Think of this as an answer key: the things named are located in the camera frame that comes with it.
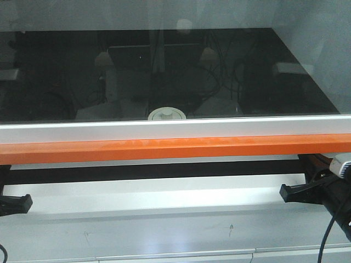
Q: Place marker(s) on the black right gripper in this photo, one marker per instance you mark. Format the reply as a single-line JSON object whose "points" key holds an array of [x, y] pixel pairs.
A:
{"points": [[317, 174]]}

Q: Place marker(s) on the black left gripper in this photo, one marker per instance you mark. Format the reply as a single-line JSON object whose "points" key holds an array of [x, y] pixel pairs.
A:
{"points": [[12, 204]]}

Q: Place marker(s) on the orange sash handle bar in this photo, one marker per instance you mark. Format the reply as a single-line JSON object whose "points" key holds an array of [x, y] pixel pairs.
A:
{"points": [[90, 151]]}

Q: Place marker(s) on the glass jar with white lid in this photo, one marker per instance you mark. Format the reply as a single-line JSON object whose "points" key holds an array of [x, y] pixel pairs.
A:
{"points": [[166, 113]]}

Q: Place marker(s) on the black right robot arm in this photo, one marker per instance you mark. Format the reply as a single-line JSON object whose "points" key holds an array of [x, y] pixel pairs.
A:
{"points": [[336, 199]]}

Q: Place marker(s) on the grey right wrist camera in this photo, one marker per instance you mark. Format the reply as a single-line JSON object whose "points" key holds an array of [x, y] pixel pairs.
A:
{"points": [[340, 165]]}

